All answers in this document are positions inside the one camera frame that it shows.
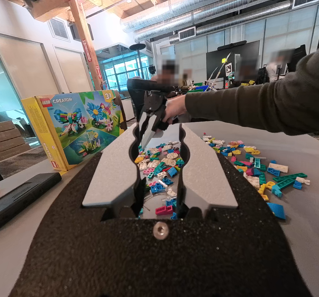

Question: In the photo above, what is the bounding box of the large black wall screen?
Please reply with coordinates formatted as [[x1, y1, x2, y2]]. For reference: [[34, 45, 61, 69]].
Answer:
[[206, 41, 260, 88]]

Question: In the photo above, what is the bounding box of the person's right hand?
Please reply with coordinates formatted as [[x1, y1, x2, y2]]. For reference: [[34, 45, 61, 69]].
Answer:
[[164, 94, 192, 126]]

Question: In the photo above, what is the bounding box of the white duct vent grille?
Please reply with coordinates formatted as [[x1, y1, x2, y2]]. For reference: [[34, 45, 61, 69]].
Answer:
[[178, 26, 196, 41]]

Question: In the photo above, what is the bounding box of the stack of cardboard boxes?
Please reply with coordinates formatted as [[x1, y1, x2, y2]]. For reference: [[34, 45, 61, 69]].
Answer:
[[0, 120, 31, 162]]

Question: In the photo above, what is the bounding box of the person's right forearm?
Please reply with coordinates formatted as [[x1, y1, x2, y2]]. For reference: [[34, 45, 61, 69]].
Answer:
[[185, 51, 319, 136]]

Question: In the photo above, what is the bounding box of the white recycling bin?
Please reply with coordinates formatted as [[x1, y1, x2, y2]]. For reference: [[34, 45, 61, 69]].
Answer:
[[121, 98, 135, 122]]

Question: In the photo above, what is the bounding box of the yellow toy brick set box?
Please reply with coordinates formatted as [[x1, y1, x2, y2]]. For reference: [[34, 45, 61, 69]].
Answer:
[[21, 90, 127, 172]]

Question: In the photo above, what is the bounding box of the pile of colourful toy bricks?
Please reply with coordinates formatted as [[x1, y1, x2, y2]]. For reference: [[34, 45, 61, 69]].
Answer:
[[135, 131, 312, 220]]

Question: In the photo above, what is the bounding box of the black flat case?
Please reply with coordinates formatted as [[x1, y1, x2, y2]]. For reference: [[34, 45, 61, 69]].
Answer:
[[0, 173, 62, 228]]

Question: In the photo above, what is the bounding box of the black box speaker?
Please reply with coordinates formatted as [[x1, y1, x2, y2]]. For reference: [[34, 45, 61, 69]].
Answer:
[[70, 23, 94, 41]]

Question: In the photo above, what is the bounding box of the wooden support post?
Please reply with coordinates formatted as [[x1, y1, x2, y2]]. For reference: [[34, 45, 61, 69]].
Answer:
[[68, 0, 104, 91]]

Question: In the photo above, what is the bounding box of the black office chair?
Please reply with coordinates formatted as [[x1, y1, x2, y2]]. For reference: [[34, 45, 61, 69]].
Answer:
[[127, 76, 150, 123]]

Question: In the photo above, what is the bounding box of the black video bar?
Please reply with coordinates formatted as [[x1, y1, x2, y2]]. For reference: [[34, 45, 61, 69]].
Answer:
[[217, 41, 247, 51]]

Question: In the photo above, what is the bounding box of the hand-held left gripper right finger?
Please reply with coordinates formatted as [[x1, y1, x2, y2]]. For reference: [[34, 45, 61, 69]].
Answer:
[[177, 123, 239, 219]]

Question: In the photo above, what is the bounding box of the black floor lamp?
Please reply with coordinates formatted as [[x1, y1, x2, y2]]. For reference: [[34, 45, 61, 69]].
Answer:
[[129, 44, 146, 78]]

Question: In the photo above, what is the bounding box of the white wall vent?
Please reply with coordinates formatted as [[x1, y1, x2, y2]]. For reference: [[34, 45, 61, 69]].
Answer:
[[49, 17, 70, 40]]

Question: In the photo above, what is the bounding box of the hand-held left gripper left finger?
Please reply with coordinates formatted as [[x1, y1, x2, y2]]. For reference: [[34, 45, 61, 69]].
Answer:
[[82, 122, 147, 221]]

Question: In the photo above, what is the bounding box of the pale door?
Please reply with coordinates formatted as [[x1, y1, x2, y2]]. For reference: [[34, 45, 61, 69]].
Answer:
[[0, 34, 59, 98], [53, 45, 85, 93]]

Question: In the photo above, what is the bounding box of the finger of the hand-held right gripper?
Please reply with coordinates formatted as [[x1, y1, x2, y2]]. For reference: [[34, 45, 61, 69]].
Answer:
[[141, 116, 160, 150], [138, 113, 150, 141]]

